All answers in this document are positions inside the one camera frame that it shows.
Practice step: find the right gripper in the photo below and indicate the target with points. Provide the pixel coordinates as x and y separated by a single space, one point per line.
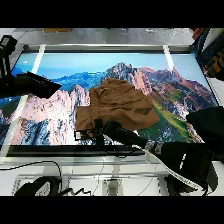
87 134

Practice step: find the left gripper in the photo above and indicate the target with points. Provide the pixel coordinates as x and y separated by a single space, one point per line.
20 86

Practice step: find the brown shirt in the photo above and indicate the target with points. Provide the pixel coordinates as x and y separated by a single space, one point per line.
120 103

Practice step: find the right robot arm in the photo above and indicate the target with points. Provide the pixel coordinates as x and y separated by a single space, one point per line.
190 163

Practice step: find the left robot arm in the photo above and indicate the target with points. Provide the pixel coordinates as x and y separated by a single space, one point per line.
40 187

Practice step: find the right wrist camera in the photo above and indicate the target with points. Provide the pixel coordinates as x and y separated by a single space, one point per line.
98 124

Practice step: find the silver frame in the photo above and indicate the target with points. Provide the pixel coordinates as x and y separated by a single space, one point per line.
113 168

